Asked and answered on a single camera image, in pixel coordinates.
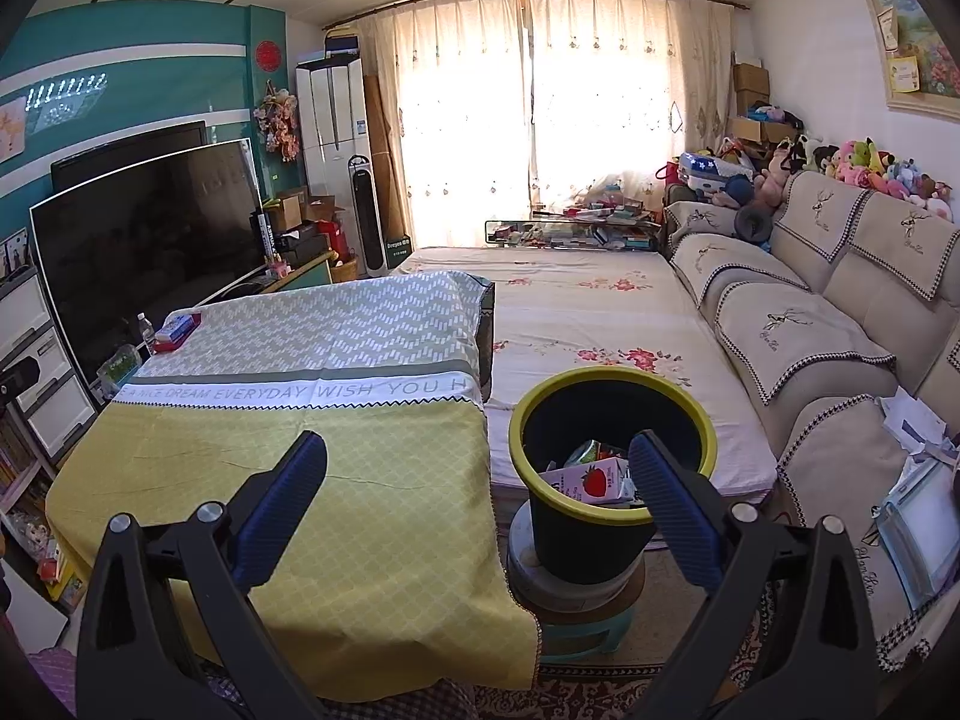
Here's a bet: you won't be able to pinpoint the tower fan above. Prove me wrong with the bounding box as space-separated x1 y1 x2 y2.
347 155 389 277

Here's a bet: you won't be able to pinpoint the glass table with clutter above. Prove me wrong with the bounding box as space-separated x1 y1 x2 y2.
484 202 665 252

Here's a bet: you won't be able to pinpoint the yellow and green tablecloth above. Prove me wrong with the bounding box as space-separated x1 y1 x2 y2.
45 270 541 706

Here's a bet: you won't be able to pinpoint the hanging flower decoration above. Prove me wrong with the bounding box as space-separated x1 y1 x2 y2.
253 86 302 164

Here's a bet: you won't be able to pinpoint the plastic bag with greens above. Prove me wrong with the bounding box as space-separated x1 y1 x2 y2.
96 345 143 391

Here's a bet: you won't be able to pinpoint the cream curtains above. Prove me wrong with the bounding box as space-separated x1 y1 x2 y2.
358 0 740 248

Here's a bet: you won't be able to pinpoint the teal plastic stool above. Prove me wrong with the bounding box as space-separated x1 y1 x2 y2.
536 600 638 665

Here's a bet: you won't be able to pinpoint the flat red box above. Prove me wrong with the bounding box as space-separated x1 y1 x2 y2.
150 313 203 353

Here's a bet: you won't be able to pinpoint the pink carton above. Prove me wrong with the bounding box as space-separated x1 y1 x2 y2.
544 457 631 505

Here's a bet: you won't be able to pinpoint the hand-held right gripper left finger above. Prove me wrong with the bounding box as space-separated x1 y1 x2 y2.
75 429 329 720

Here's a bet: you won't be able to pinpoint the beige sofa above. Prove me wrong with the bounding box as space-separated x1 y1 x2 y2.
664 169 960 676

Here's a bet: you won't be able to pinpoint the white round tub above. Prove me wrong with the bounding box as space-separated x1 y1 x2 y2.
506 502 647 608

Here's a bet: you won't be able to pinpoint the framed wall picture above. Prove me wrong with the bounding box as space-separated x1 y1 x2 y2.
859 0 960 113

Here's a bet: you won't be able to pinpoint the large flat television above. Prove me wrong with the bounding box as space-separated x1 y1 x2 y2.
30 139 265 391

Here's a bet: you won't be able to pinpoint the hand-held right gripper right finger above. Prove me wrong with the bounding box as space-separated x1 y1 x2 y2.
628 429 880 720

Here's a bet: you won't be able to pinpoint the white drawer unit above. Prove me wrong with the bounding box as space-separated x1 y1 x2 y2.
0 262 98 466

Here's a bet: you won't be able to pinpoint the stacked cardboard boxes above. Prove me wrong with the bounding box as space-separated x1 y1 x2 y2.
727 60 800 147

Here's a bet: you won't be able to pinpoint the row of photo frames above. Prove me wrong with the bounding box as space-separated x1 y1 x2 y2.
0 229 31 278

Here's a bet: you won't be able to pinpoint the patterned rug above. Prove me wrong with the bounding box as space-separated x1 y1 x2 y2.
472 562 781 720

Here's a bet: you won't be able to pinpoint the red container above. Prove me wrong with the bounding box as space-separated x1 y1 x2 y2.
315 220 350 262

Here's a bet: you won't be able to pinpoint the blue folder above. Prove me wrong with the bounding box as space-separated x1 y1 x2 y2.
874 457 960 612

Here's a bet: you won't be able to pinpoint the small black television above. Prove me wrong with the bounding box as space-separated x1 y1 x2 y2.
51 120 209 192

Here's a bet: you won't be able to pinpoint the open cardboard boxes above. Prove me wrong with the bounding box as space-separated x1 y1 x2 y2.
266 187 338 230

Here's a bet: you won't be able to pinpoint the loose papers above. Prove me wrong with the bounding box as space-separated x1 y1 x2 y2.
877 388 960 466

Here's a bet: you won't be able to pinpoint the cartoon wall poster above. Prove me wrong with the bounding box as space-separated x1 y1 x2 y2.
0 97 29 162

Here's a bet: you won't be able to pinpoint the yellow and teal TV cabinet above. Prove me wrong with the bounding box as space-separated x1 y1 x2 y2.
247 251 335 293

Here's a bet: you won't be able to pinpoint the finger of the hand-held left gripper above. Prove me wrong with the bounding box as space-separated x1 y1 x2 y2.
0 358 42 400

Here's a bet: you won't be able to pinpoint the pile of plush toys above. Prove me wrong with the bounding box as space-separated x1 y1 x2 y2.
660 131 960 256

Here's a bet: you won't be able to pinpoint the black bin with yellow rim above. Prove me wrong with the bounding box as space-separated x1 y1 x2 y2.
508 369 717 586

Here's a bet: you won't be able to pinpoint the pile of toy packets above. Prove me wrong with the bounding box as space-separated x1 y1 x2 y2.
11 517 87 608

